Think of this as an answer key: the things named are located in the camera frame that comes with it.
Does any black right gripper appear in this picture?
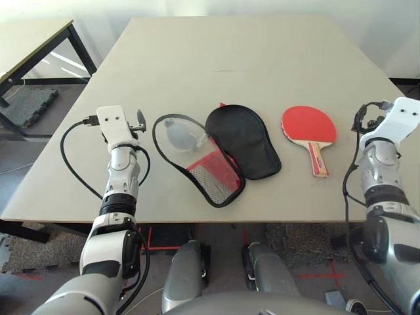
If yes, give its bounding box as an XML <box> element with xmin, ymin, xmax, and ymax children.
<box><xmin>353</xmin><ymin>104</ymin><xmax>383</xmax><ymax>132</ymax></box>

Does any grey robot left leg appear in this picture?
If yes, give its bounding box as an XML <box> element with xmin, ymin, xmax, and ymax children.
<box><xmin>162</xmin><ymin>239</ymin><xmax>213</xmax><ymax>314</ymax></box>

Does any grey robot right leg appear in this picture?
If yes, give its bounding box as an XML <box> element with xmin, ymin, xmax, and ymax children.
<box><xmin>241</xmin><ymin>241</ymin><xmax>301</xmax><ymax>296</ymax></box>

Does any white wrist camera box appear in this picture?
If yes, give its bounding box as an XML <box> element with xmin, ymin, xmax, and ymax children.
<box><xmin>359</xmin><ymin>96</ymin><xmax>420</xmax><ymax>145</ymax></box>
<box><xmin>96</xmin><ymin>105</ymin><xmax>140</xmax><ymax>147</ymax></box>

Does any black white sneaker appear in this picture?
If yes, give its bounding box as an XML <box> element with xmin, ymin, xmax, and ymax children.
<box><xmin>346</xmin><ymin>298</ymin><xmax>370</xmax><ymax>315</ymax></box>

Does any thin white floor cable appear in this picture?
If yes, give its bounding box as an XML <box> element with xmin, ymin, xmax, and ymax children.
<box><xmin>121</xmin><ymin>285</ymin><xmax>165</xmax><ymax>315</ymax></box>

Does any dark foam floor mat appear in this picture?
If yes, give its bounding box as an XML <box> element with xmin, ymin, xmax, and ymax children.
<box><xmin>0</xmin><ymin>87</ymin><xmax>60</xmax><ymax>129</ymax></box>

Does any black left wrist camera cable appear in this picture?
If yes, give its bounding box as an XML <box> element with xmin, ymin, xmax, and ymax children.
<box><xmin>60</xmin><ymin>114</ymin><xmax>152</xmax><ymax>201</ymax></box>

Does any side table with black frame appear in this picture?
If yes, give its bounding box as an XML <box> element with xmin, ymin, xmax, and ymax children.
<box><xmin>0</xmin><ymin>18</ymin><xmax>98</xmax><ymax>109</ymax></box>

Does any red ping-pong paddle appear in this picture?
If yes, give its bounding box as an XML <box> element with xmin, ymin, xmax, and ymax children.
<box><xmin>280</xmin><ymin>104</ymin><xmax>338</xmax><ymax>179</ymax></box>

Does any grey floor pedal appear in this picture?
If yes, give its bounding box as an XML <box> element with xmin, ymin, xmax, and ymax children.
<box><xmin>324</xmin><ymin>290</ymin><xmax>348</xmax><ymax>311</ymax></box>

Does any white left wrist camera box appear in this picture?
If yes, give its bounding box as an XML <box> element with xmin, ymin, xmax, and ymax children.
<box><xmin>96</xmin><ymin>105</ymin><xmax>140</xmax><ymax>147</ymax></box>

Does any speckled grey floor mat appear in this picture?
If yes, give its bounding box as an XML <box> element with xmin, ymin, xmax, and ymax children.
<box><xmin>265</xmin><ymin>222</ymin><xmax>365</xmax><ymax>270</ymax></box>
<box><xmin>0</xmin><ymin>222</ymin><xmax>96</xmax><ymax>273</ymax></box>

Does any grey robot leg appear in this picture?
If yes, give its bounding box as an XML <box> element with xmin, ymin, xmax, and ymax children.
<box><xmin>241</xmin><ymin>241</ymin><xmax>301</xmax><ymax>296</ymax></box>
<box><xmin>162</xmin><ymin>239</ymin><xmax>213</xmax><ymax>314</ymax></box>

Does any clear plastic ball bag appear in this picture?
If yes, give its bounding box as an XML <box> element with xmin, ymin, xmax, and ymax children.
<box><xmin>163</xmin><ymin>118</ymin><xmax>209</xmax><ymax>155</ymax></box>

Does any grey robot torso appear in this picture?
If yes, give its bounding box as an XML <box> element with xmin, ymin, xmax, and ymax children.
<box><xmin>170</xmin><ymin>290</ymin><xmax>355</xmax><ymax>315</ymax></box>

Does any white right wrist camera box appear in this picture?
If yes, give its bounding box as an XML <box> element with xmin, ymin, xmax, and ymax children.
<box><xmin>359</xmin><ymin>96</ymin><xmax>420</xmax><ymax>145</ymax></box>

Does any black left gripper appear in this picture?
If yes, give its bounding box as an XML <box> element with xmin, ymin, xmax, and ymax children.
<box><xmin>128</xmin><ymin>109</ymin><xmax>148</xmax><ymax>135</ymax></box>

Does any black red paddle case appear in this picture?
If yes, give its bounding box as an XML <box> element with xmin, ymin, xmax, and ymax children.
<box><xmin>152</xmin><ymin>103</ymin><xmax>283</xmax><ymax>208</ymax></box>

